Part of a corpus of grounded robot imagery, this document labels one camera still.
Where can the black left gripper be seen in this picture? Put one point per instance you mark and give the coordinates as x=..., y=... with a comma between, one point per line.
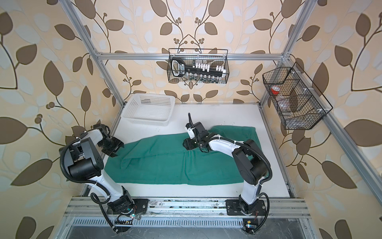
x=118, y=144

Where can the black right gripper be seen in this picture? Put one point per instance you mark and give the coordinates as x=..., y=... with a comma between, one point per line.
x=188, y=144

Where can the green trousers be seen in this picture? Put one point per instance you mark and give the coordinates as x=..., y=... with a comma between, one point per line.
x=162, y=159

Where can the white plastic mesh basket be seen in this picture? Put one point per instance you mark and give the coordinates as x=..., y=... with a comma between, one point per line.
x=149, y=109

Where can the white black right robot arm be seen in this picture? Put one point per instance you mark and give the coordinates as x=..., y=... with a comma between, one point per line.
x=251, y=163

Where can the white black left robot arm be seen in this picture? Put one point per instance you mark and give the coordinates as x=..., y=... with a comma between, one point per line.
x=81, y=162

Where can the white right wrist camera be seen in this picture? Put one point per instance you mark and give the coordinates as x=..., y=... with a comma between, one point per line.
x=190, y=131

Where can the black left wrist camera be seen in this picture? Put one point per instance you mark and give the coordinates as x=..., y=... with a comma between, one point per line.
x=104, y=129

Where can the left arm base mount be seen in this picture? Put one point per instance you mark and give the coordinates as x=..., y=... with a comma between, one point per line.
x=129, y=212

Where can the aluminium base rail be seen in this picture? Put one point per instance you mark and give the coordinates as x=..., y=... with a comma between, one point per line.
x=207, y=212

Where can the black wire basket centre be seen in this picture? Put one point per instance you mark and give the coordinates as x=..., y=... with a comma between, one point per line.
x=220, y=56

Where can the black wire basket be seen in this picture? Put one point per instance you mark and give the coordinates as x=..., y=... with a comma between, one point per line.
x=300, y=103
x=220, y=56

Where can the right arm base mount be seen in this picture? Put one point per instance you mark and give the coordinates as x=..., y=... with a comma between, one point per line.
x=259, y=210

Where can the black wire basket right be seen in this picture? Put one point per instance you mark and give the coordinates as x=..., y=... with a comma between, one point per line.
x=300, y=103

